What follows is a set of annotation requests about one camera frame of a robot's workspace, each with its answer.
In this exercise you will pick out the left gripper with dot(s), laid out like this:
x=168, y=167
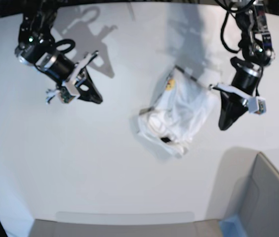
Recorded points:
x=231, y=104

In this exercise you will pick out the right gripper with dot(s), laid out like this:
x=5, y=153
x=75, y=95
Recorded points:
x=73, y=76

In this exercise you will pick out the white printed t-shirt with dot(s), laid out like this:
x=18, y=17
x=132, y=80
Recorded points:
x=178, y=109

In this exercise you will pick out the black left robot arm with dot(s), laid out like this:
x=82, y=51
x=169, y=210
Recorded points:
x=255, y=44

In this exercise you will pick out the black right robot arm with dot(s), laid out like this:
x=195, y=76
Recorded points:
x=37, y=48

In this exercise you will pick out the grey partition panel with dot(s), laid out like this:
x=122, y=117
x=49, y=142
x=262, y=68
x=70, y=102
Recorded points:
x=245, y=194

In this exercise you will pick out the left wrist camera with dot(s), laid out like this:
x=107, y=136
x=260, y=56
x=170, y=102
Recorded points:
x=256, y=105

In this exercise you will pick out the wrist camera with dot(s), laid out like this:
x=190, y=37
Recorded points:
x=64, y=96
x=256, y=105

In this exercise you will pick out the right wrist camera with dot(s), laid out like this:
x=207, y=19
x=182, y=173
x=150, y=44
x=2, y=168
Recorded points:
x=64, y=96

